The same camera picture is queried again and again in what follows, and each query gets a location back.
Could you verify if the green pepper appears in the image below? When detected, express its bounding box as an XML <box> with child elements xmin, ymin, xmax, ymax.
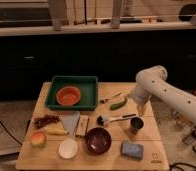
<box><xmin>109</xmin><ymin>97</ymin><xmax>127</xmax><ymax>111</ymax></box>

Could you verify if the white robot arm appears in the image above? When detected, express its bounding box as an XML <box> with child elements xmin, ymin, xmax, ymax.
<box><xmin>130</xmin><ymin>65</ymin><xmax>196</xmax><ymax>125</ymax></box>

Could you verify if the purple bowl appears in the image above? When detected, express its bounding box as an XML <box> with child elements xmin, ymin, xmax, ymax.
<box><xmin>85</xmin><ymin>127</ymin><xmax>112</xmax><ymax>155</ymax></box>

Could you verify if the orange bowl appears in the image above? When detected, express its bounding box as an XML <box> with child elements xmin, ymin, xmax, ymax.
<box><xmin>56</xmin><ymin>86</ymin><xmax>81</xmax><ymax>106</ymax></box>

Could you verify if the metal cup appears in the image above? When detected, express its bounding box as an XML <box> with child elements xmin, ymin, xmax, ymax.
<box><xmin>130</xmin><ymin>117</ymin><xmax>144</xmax><ymax>134</ymax></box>

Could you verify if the blue sponge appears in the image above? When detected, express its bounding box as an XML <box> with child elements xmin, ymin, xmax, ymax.
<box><xmin>121</xmin><ymin>141</ymin><xmax>143</xmax><ymax>160</ymax></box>

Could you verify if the green plastic tray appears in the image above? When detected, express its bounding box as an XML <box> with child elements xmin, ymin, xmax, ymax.
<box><xmin>45</xmin><ymin>76</ymin><xmax>98</xmax><ymax>111</ymax></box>

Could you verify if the wooden block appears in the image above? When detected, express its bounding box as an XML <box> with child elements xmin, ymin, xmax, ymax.
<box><xmin>75</xmin><ymin>115</ymin><xmax>89</xmax><ymax>137</ymax></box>

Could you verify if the white plate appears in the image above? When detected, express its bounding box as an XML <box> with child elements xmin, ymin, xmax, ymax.
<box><xmin>58</xmin><ymin>138</ymin><xmax>78</xmax><ymax>159</ymax></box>

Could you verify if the yellow banana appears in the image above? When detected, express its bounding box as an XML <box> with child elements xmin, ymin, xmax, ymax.
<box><xmin>44</xmin><ymin>128</ymin><xmax>68</xmax><ymax>136</ymax></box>

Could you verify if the bunch of dark grapes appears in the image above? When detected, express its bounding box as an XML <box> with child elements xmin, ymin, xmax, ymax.
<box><xmin>34</xmin><ymin>115</ymin><xmax>59</xmax><ymax>129</ymax></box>

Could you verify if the orange green fruit toy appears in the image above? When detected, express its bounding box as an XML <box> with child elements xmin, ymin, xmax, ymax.
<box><xmin>30</xmin><ymin>131</ymin><xmax>46</xmax><ymax>147</ymax></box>

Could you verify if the black cable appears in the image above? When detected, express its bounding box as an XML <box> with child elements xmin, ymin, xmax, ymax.
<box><xmin>0</xmin><ymin>109</ymin><xmax>24</xmax><ymax>147</ymax></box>

